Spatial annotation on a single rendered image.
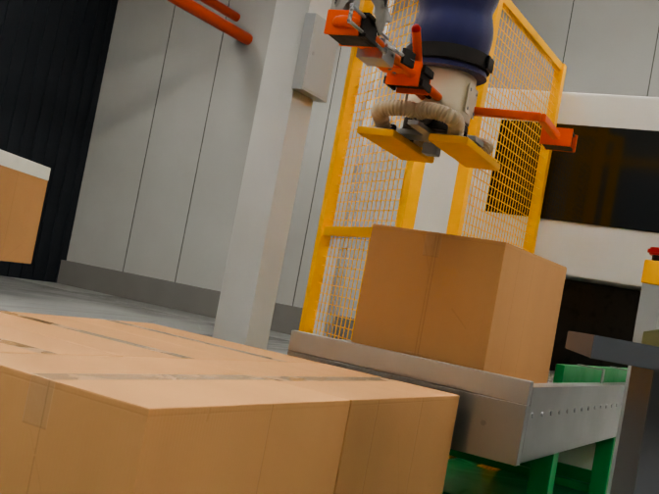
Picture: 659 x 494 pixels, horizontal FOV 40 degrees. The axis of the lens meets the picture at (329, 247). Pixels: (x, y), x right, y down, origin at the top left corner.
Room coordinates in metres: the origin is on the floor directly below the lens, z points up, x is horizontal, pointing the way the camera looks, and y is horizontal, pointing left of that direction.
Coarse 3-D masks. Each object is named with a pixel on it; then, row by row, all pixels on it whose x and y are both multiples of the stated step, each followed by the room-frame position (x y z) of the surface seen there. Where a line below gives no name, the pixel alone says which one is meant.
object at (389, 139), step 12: (360, 132) 2.26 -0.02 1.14; (372, 132) 2.24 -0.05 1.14; (384, 132) 2.23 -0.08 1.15; (396, 132) 2.24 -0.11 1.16; (384, 144) 2.35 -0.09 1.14; (396, 144) 2.32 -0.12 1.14; (408, 144) 2.33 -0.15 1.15; (396, 156) 2.52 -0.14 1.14; (408, 156) 2.48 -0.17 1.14; (420, 156) 2.44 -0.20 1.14
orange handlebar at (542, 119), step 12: (336, 24) 1.77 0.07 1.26; (348, 24) 1.76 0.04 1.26; (360, 48) 1.91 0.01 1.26; (396, 60) 1.97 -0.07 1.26; (384, 72) 2.05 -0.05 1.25; (396, 72) 2.03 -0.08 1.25; (408, 72) 2.04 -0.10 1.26; (420, 96) 2.26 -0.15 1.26; (432, 96) 2.23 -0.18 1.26; (480, 108) 2.34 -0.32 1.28; (492, 108) 2.33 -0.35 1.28; (528, 120) 2.30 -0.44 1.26; (540, 120) 2.29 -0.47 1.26; (552, 132) 2.40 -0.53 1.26
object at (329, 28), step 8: (328, 16) 1.79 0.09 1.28; (352, 16) 1.77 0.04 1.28; (360, 16) 1.76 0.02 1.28; (328, 24) 1.79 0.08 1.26; (360, 24) 1.76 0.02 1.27; (328, 32) 1.79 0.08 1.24; (336, 32) 1.78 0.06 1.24; (344, 32) 1.77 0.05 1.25; (352, 32) 1.76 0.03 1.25; (336, 40) 1.83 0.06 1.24; (344, 40) 1.82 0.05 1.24; (352, 40) 1.81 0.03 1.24; (360, 40) 1.79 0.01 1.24
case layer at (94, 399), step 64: (0, 320) 2.01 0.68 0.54; (64, 320) 2.31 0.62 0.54; (0, 384) 1.36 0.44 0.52; (64, 384) 1.30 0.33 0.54; (128, 384) 1.40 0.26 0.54; (192, 384) 1.54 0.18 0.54; (256, 384) 1.70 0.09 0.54; (320, 384) 1.91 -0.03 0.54; (384, 384) 2.17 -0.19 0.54; (0, 448) 1.35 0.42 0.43; (64, 448) 1.29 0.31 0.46; (128, 448) 1.23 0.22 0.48; (192, 448) 1.32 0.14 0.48; (256, 448) 1.47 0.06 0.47; (320, 448) 1.66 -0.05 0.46; (384, 448) 1.91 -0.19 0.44; (448, 448) 2.25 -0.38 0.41
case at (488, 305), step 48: (384, 240) 2.55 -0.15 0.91; (432, 240) 2.47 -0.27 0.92; (480, 240) 2.41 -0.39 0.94; (384, 288) 2.53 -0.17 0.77; (432, 288) 2.46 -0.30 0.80; (480, 288) 2.39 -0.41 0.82; (528, 288) 2.58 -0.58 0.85; (384, 336) 2.52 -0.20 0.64; (432, 336) 2.45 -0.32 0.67; (480, 336) 2.38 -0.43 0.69; (528, 336) 2.65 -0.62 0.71
